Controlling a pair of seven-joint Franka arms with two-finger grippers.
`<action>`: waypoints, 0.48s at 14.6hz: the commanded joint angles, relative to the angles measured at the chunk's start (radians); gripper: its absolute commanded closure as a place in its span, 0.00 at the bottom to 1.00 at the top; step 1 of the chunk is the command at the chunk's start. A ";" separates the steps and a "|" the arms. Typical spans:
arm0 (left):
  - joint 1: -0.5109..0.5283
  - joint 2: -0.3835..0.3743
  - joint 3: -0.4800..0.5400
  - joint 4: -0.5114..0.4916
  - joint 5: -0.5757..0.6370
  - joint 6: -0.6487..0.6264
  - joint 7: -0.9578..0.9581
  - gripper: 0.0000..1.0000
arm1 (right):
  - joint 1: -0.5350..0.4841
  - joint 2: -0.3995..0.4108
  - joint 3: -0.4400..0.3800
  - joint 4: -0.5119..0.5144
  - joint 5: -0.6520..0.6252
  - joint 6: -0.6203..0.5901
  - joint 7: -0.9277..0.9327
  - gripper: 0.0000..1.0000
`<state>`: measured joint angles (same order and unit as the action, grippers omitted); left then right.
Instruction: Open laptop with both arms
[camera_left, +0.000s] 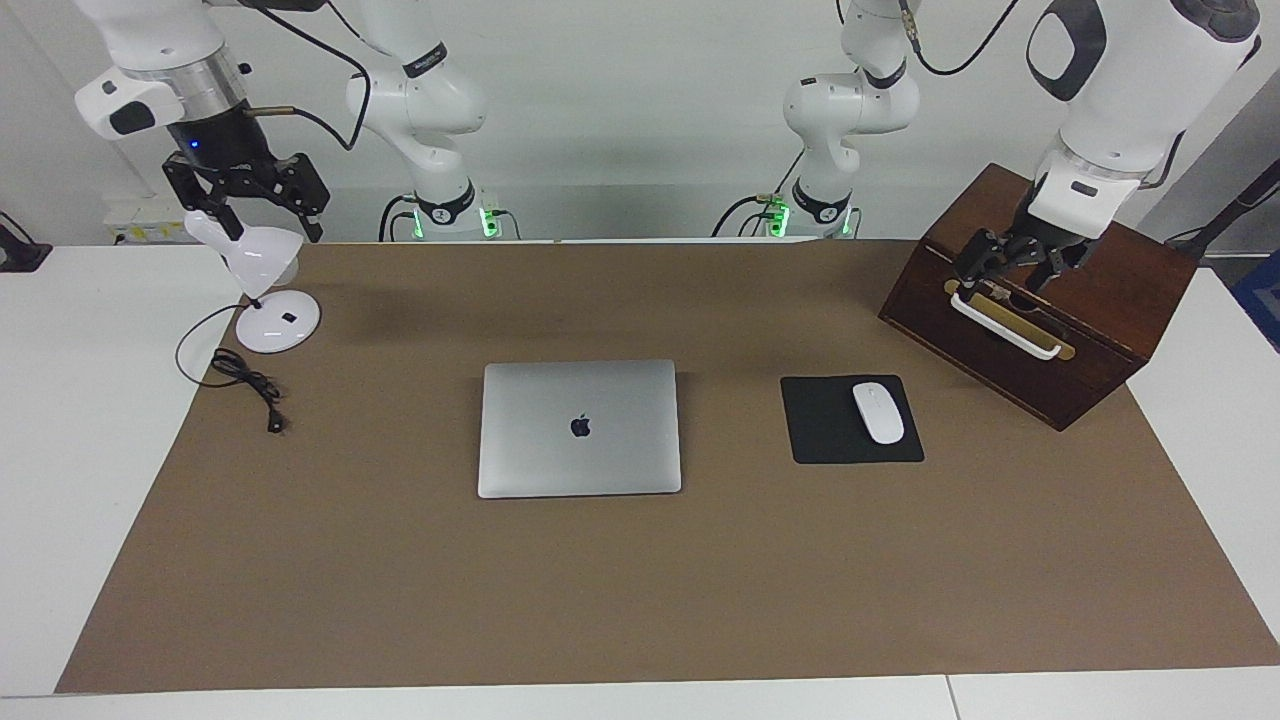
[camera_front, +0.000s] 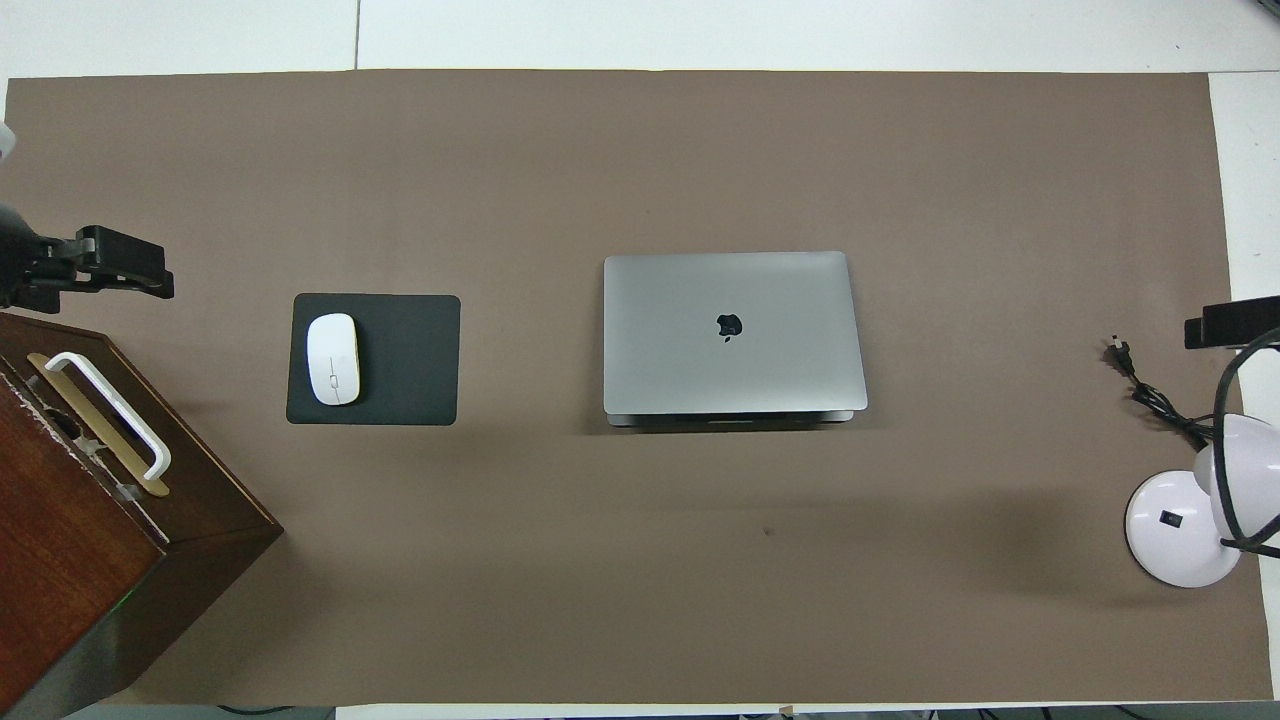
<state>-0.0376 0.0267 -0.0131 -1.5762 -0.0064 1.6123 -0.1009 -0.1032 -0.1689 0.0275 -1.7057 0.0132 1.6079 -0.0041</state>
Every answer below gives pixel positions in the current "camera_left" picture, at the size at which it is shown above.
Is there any silver laptop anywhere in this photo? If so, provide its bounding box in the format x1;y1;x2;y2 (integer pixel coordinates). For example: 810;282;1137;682
477;359;683;500

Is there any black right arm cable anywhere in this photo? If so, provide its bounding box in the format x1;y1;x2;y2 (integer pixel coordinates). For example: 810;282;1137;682
240;0;374;153

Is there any white computer mouse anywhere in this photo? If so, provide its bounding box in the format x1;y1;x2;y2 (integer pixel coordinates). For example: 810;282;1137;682
851;381;906;446

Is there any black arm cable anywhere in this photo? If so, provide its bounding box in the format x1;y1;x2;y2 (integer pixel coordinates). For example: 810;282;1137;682
240;0;374;153
897;0;1023;77

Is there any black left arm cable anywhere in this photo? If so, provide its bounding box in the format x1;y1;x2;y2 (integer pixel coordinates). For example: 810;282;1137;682
897;0;1023;77

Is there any black mouse pad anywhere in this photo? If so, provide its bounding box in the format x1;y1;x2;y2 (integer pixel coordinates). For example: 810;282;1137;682
780;374;926;466

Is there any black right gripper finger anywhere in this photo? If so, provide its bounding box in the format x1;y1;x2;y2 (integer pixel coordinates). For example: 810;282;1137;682
163;158;246;242
270;152;332;244

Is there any brown table mat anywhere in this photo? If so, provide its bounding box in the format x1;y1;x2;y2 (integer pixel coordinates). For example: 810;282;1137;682
55;240;1280;695

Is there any white power strip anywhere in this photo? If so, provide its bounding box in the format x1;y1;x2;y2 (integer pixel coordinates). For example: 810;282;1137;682
103;194;197;245

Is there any white desk lamp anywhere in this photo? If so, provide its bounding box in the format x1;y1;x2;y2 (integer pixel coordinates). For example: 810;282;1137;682
183;208;322;354

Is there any black base cable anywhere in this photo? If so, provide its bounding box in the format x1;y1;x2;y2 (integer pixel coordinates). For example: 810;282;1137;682
711;150;806;239
377;194;423;242

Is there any black stand leg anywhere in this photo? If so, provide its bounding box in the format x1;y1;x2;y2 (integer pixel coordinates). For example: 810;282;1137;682
1165;158;1280;259

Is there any white box handle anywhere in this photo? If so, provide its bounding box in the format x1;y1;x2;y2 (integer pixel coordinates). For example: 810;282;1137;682
949;287;1064;361

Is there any black lamp power cable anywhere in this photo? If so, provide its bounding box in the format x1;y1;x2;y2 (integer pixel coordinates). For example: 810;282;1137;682
175;303;289;436

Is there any black clamp mount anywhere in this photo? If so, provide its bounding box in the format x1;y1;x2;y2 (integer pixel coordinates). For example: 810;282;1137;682
0;211;53;274

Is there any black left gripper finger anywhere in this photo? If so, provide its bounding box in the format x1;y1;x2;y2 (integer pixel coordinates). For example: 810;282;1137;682
1021;253;1068;294
952;230;1014;288

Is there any dark wooden box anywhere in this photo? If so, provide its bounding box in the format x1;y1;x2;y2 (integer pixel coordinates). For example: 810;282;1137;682
878;163;1199;432

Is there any blue object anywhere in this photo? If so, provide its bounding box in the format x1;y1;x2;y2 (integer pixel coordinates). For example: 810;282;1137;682
1231;250;1280;352

